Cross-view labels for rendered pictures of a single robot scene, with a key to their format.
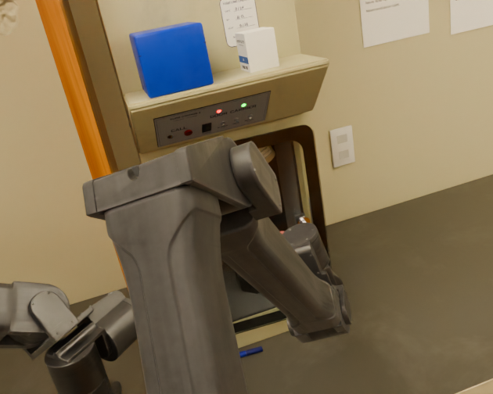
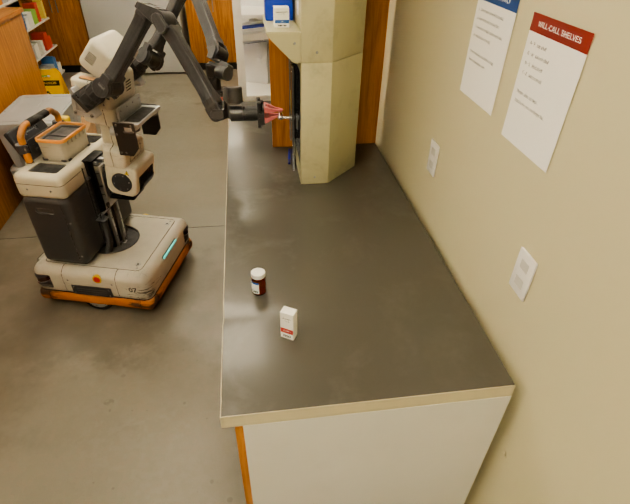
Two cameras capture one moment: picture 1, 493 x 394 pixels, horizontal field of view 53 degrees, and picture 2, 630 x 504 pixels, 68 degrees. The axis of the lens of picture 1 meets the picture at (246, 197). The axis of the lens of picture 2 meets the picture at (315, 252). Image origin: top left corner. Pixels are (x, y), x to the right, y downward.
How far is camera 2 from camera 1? 2.12 m
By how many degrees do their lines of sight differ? 80
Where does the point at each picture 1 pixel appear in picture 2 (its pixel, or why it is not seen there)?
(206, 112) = not seen: hidden behind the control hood
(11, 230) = not seen: hidden behind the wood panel
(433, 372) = (241, 197)
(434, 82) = (480, 169)
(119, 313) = (221, 67)
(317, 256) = (227, 95)
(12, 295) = (212, 41)
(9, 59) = not seen: outside the picture
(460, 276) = (306, 227)
